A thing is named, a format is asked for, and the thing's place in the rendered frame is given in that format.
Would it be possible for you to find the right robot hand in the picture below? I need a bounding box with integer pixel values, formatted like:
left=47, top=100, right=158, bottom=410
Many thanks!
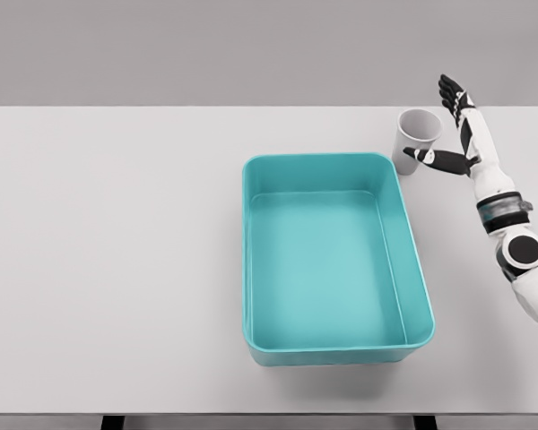
left=402, top=73, right=498, bottom=176

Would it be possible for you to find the white paper cup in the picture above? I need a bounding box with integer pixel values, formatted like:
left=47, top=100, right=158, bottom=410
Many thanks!
left=392, top=107, right=444, bottom=176

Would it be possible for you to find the teal plastic basket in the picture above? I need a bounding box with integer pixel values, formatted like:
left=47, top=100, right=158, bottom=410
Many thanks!
left=241, top=151, right=436, bottom=368

